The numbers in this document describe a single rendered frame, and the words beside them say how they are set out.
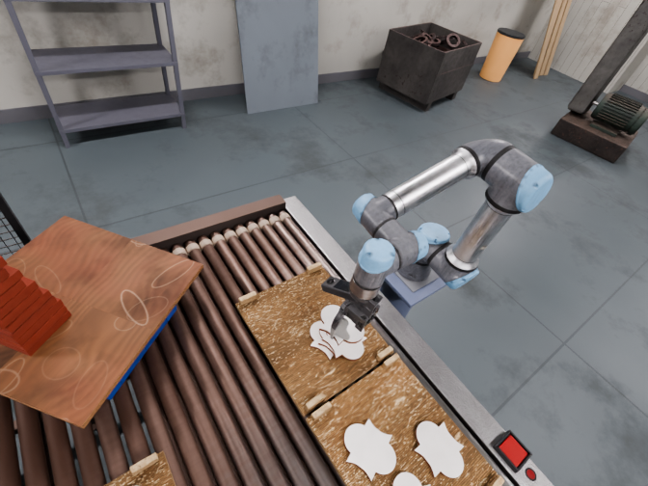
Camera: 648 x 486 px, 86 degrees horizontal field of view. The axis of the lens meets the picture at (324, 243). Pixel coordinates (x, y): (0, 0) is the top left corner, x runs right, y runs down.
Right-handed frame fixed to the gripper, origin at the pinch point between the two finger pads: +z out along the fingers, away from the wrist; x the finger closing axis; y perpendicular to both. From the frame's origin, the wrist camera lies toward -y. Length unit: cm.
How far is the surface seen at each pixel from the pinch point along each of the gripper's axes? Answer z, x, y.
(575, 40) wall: 55, 841, -77
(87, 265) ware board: 0, -41, -66
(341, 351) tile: 6.8, -3.5, 4.4
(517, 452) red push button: 11, 11, 58
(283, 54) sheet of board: 51, 242, -264
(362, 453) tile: 9.0, -20.3, 25.1
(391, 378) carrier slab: 10.4, 2.3, 19.9
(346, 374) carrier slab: 10.3, -6.4, 9.4
